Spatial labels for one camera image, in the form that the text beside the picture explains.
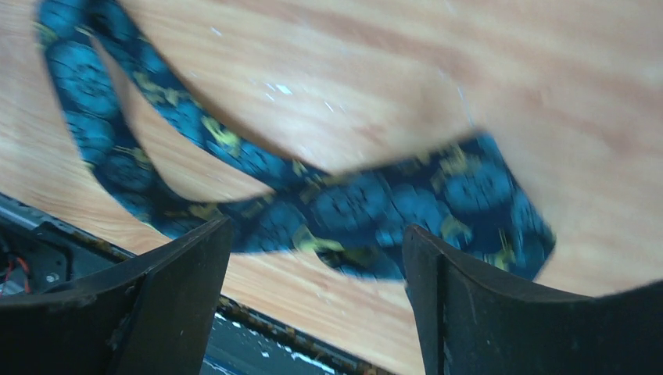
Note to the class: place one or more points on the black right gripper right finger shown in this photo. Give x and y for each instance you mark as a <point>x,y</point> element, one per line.
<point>474,318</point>

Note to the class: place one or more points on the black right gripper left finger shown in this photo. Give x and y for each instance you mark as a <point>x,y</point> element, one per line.
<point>151,314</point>

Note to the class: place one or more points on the blue patterned necktie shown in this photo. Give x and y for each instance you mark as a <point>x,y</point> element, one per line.
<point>463,193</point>

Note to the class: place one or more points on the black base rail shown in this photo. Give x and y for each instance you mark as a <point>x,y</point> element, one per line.
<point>40,252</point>

